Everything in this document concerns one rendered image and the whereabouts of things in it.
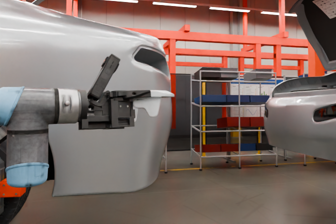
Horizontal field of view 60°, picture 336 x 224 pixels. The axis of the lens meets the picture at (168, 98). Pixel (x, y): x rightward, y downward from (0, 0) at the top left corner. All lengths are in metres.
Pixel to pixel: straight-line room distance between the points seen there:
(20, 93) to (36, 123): 0.06
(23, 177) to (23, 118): 0.11
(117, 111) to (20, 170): 0.22
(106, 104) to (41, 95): 0.14
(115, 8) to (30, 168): 10.80
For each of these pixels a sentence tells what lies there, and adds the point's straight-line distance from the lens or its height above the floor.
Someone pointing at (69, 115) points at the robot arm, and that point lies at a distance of 0.62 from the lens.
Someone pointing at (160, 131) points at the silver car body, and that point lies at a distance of 1.70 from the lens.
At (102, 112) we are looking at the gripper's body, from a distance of 0.65.
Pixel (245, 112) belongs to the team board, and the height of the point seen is 1.07.
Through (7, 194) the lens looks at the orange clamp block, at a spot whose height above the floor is 0.83.
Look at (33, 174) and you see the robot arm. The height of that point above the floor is 1.09.
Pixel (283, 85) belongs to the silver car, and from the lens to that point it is 3.95.
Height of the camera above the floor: 1.22
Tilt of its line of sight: 2 degrees up
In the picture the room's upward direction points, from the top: straight up
